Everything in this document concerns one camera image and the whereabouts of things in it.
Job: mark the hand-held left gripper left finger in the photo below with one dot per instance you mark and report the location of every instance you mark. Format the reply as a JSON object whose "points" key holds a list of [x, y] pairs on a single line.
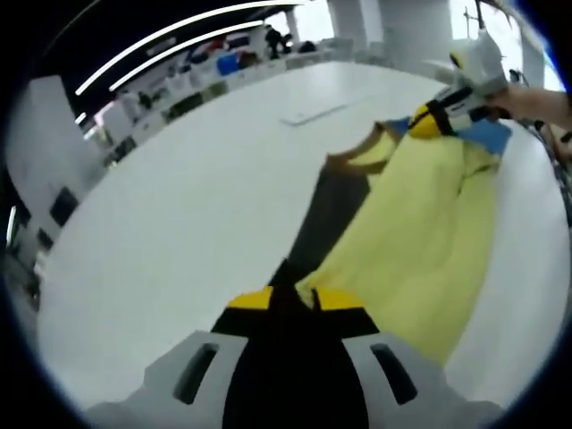
{"points": [[250, 366]]}

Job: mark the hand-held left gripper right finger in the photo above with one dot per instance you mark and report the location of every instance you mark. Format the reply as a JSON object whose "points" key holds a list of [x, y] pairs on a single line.
{"points": [[330, 366]]}

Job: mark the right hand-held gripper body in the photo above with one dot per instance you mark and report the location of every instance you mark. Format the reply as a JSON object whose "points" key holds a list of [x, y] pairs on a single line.
{"points": [[480, 67]]}

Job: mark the yellow blue grey garment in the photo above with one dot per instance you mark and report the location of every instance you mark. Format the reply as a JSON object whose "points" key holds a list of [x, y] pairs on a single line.
{"points": [[402, 246]]}

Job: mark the person's right hand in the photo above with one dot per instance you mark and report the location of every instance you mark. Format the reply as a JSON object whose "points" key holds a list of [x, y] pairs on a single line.
{"points": [[507, 105]]}

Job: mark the narrow white column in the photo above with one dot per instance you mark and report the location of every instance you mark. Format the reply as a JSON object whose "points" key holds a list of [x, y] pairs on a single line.
{"points": [[402, 27]]}

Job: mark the blue storage bin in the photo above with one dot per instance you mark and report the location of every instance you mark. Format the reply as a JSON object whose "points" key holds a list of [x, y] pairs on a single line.
{"points": [[229, 66]]}

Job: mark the white cabinet desk row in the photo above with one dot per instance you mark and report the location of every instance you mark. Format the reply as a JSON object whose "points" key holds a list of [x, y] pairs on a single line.
{"points": [[187, 89]]}

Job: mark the black cabinet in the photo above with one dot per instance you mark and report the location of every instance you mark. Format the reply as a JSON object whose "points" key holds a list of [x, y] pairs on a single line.
{"points": [[64, 206]]}

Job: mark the wide white pillar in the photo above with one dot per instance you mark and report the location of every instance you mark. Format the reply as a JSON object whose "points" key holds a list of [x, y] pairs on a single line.
{"points": [[44, 147]]}

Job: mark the striped wall banner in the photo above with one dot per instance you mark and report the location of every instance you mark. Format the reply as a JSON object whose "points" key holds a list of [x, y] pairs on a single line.
{"points": [[232, 44]]}

